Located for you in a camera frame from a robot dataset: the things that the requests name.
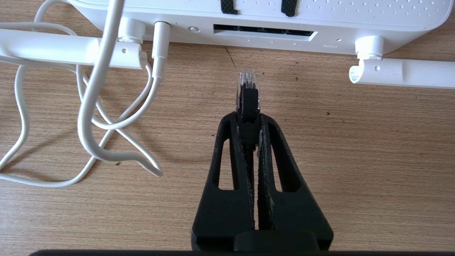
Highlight white adapter cable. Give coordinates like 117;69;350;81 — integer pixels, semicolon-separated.
0;0;173;188

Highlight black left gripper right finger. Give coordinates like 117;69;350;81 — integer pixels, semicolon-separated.
257;113;334;250

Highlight black ethernet cable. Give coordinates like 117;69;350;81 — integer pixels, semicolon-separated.
236;69;261;228

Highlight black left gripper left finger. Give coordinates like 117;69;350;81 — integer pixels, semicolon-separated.
191;112;256;250

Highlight white router with antennas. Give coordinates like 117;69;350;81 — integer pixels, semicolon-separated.
0;0;455;89

